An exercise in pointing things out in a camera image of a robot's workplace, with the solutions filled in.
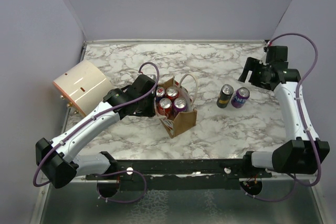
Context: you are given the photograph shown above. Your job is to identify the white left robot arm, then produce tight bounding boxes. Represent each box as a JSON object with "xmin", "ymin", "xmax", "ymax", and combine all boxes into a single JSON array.
[{"xmin": 36, "ymin": 74, "xmax": 157, "ymax": 189}]

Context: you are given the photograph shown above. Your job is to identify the black schweppes can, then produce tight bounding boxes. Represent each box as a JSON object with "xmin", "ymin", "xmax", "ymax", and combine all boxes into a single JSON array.
[{"xmin": 216, "ymin": 84, "xmax": 234, "ymax": 109}]

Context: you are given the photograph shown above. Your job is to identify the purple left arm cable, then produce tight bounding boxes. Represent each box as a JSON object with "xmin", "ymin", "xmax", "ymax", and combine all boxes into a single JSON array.
[{"xmin": 32, "ymin": 62, "xmax": 160, "ymax": 204}]

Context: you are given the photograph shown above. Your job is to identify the red cola can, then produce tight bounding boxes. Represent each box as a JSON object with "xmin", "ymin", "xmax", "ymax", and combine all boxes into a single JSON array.
[
  {"xmin": 158, "ymin": 98, "xmax": 172, "ymax": 118},
  {"xmin": 166, "ymin": 86, "xmax": 179, "ymax": 102}
]

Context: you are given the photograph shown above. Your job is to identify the purple fanta can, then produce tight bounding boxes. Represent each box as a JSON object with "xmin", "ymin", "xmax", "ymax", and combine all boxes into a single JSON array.
[
  {"xmin": 173, "ymin": 98, "xmax": 187, "ymax": 113},
  {"xmin": 231, "ymin": 87, "xmax": 250, "ymax": 109}
]

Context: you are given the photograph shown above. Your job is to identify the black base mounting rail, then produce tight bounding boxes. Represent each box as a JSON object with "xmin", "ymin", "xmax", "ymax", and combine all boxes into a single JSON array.
[{"xmin": 86, "ymin": 159, "xmax": 271, "ymax": 191}]

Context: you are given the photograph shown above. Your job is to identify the blue pepsi can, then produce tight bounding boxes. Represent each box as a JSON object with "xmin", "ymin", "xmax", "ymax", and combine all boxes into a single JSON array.
[{"xmin": 155, "ymin": 87, "xmax": 166, "ymax": 103}]

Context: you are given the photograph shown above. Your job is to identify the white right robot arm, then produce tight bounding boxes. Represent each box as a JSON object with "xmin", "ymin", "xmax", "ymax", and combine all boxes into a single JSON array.
[{"xmin": 238, "ymin": 46, "xmax": 330, "ymax": 177}]

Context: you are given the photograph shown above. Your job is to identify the red cola can front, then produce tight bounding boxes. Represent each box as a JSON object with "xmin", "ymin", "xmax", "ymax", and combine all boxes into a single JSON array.
[{"xmin": 158, "ymin": 98, "xmax": 172, "ymax": 118}]

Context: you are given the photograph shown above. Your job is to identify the purple fanta can front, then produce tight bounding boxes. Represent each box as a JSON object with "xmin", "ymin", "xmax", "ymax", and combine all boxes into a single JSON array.
[{"xmin": 173, "ymin": 98, "xmax": 187, "ymax": 113}]

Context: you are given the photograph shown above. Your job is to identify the cream cylindrical container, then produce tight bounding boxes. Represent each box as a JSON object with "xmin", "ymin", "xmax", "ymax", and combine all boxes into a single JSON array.
[{"xmin": 53, "ymin": 60, "xmax": 113, "ymax": 116}]

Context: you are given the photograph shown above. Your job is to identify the watermelon print canvas bag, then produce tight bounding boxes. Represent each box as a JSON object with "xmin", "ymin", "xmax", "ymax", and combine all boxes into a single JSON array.
[{"xmin": 154, "ymin": 73, "xmax": 198, "ymax": 138}]

